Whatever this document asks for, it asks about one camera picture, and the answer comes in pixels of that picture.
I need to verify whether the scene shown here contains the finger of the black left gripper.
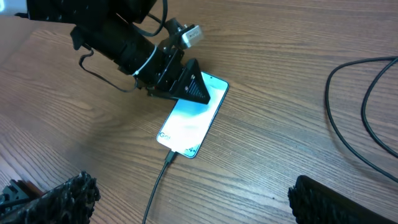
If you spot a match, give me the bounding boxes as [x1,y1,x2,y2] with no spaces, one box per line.
[169,58,210,105]

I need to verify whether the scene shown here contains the black USB charger cable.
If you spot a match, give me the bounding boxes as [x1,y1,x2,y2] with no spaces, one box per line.
[141,55,398,224]

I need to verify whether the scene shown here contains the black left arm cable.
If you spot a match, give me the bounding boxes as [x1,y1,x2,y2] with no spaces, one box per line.
[77,0,169,93]

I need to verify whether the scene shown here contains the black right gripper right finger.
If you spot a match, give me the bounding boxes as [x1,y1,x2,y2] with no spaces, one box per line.
[288,175,397,224]

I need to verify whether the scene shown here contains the Samsung Galaxy smartphone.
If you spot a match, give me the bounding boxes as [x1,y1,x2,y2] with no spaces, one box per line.
[156,72,229,159]

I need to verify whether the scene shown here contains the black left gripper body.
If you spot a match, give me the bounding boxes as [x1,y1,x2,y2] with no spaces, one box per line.
[146,48,186,100]

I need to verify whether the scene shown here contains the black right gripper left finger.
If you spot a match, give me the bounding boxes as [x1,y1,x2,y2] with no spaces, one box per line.
[1,171,101,224]

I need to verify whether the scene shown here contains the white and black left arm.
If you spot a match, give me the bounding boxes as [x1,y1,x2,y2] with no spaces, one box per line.
[13,0,210,104]

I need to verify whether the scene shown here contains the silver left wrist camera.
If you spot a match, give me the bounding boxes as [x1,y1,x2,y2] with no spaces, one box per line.
[181,25,204,49]

